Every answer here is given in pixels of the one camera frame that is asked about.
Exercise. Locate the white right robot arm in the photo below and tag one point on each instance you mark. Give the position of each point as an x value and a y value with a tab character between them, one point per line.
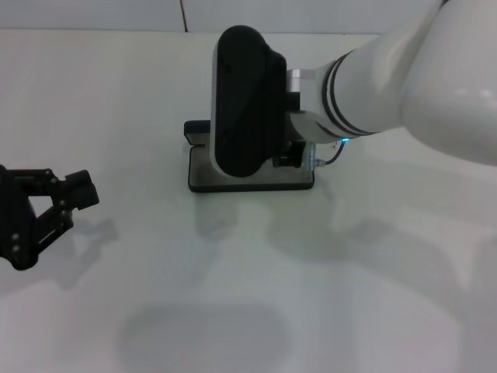
388	85

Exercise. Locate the black glasses case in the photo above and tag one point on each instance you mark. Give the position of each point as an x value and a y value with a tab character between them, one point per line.
202	175

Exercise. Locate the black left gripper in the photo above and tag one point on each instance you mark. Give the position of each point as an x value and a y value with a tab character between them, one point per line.
15	221

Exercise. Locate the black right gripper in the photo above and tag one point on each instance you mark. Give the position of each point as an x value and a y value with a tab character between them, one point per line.
289	155

